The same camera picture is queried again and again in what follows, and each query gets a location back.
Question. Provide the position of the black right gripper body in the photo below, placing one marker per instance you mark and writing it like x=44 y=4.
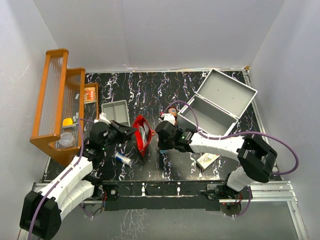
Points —
x=165 y=145

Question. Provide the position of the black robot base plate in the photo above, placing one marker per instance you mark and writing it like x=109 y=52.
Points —
x=169 y=195

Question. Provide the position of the brown orange cap bottle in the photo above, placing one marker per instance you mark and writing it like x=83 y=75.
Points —
x=173 y=111

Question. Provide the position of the white cardboard medicine box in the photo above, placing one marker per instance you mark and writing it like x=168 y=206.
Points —
x=206 y=160

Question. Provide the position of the orange wooden tiered shelf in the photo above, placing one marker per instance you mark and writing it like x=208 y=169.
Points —
x=61 y=96

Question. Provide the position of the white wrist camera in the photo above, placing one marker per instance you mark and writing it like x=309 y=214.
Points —
x=168 y=117
x=103 y=118

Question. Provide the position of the bandage packets stack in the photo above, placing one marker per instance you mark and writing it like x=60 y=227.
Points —
x=144 y=131

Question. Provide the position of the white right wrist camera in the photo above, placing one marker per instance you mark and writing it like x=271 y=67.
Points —
x=168 y=117

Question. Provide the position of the red first aid pouch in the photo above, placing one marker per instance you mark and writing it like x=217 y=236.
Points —
x=142 y=150

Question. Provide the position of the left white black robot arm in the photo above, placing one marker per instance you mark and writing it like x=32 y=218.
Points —
x=43 y=211

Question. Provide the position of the yellow cap bottle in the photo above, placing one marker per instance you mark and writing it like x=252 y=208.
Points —
x=67 y=123

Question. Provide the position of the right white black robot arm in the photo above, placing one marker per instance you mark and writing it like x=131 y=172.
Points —
x=256 y=157

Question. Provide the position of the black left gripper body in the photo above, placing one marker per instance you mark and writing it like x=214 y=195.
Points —
x=113 y=136

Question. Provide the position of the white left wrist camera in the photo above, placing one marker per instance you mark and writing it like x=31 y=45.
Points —
x=103 y=118

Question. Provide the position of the clear plastic cup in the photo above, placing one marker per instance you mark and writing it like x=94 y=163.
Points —
x=67 y=140

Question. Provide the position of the red patterned box on shelf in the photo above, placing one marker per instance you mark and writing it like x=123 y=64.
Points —
x=90 y=95

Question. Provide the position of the grey divided plastic tray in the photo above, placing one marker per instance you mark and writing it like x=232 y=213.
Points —
x=117 y=111

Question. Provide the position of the grey plastic medicine case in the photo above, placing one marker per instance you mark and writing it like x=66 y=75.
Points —
x=217 y=105

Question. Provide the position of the white blue bandage roll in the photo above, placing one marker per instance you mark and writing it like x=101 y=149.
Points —
x=122 y=158

